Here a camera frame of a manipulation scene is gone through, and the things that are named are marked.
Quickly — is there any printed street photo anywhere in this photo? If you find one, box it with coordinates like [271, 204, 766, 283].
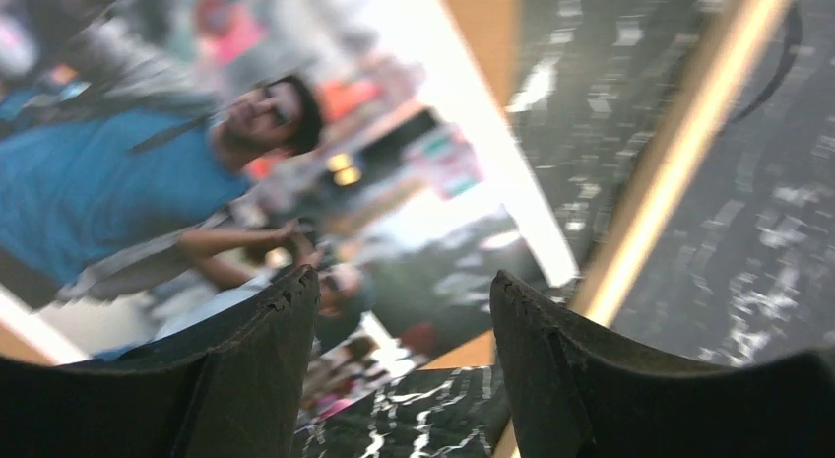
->
[1, 0, 577, 423]

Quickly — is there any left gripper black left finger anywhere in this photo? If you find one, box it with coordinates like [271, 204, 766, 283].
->
[1, 267, 319, 457]

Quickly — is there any clear plastic cover sheet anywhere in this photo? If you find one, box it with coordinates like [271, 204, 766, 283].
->
[612, 0, 834, 366]

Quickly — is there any light wooden picture frame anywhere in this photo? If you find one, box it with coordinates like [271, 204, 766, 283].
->
[492, 0, 801, 458]

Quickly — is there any brown cardboard backing board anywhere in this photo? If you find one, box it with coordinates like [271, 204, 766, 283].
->
[1, 0, 520, 365]

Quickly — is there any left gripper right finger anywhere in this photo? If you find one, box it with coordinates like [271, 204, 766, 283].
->
[490, 272, 834, 457]

